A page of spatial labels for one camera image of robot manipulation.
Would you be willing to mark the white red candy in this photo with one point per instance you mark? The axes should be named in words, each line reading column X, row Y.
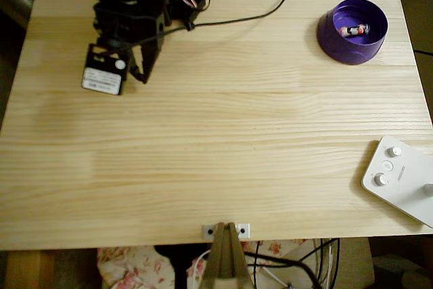
column 353, row 30

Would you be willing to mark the purple plastic bowl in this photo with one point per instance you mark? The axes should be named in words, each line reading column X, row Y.
column 338, row 48

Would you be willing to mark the floral fabric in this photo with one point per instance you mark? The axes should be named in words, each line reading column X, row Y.
column 128, row 268

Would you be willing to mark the brown wooden table leg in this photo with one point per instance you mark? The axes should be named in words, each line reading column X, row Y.
column 30, row 272

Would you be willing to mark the white lamp base with knobs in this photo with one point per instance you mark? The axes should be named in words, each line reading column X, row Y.
column 406, row 194

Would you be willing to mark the black camera box white label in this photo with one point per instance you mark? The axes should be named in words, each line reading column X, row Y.
column 101, row 81

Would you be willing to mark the silver metal bracket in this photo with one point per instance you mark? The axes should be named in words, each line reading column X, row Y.
column 205, row 228

